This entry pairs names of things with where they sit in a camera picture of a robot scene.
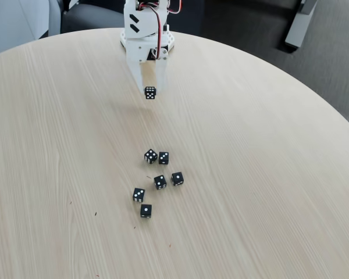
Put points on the black die showing six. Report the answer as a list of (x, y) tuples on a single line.
[(150, 93)]

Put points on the grey fabric chair seat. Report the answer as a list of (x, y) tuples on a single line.
[(93, 19)]

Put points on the black die showing three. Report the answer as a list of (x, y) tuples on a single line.
[(163, 158), (138, 194)]

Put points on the black die showing one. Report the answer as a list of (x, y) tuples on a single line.
[(145, 211), (177, 178)]

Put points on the black die showing two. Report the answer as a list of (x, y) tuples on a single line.
[(160, 182)]

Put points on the pale white cabinet panel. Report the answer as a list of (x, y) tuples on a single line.
[(14, 26)]

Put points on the grey metal table leg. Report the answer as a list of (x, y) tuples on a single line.
[(299, 26)]

